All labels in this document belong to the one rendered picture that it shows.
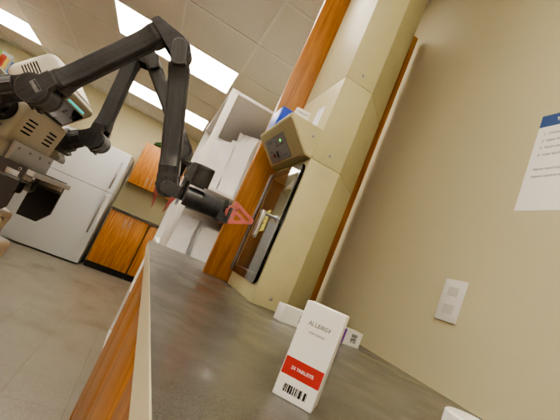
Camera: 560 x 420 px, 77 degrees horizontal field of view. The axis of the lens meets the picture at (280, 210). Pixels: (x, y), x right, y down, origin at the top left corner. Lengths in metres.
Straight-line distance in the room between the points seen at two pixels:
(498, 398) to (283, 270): 0.59
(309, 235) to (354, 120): 0.40
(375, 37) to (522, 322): 0.94
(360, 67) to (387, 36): 0.16
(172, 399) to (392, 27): 1.30
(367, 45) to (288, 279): 0.81
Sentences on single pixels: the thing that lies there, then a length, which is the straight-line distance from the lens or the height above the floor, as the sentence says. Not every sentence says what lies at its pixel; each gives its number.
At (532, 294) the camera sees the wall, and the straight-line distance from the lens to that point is 0.96.
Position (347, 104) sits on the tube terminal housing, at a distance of 1.21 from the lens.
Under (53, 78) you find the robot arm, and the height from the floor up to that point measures 1.27.
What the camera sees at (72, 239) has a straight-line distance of 5.97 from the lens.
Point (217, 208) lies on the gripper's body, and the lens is 1.03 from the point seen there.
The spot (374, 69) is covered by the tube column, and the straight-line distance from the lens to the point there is 1.31.
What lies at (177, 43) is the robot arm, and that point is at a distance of 1.08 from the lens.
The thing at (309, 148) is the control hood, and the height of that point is 1.43.
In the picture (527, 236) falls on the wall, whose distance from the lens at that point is 1.02.
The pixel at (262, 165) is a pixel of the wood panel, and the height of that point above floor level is 1.41.
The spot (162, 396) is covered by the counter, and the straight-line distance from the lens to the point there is 0.29.
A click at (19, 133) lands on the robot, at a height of 1.12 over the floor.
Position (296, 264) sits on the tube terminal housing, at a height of 1.09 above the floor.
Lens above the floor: 1.05
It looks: 9 degrees up
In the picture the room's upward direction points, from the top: 23 degrees clockwise
